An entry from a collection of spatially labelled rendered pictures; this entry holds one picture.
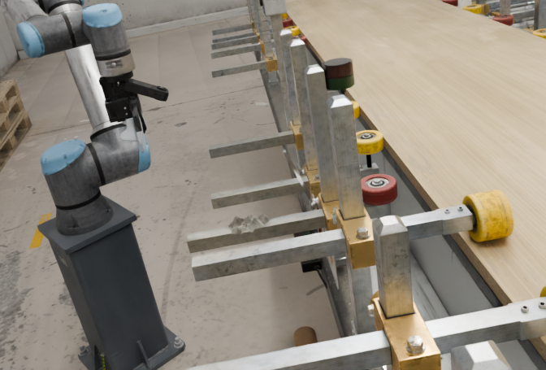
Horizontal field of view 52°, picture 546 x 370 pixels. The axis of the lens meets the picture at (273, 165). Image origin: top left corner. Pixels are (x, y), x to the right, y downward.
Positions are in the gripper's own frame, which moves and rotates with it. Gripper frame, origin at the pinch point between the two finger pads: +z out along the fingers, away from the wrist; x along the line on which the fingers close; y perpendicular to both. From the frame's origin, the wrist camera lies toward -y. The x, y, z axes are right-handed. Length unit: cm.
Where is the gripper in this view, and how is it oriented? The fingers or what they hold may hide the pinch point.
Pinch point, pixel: (146, 142)
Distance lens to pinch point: 155.0
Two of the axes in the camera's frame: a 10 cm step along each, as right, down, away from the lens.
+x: 1.9, 3.9, -9.0
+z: 1.6, 9.0, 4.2
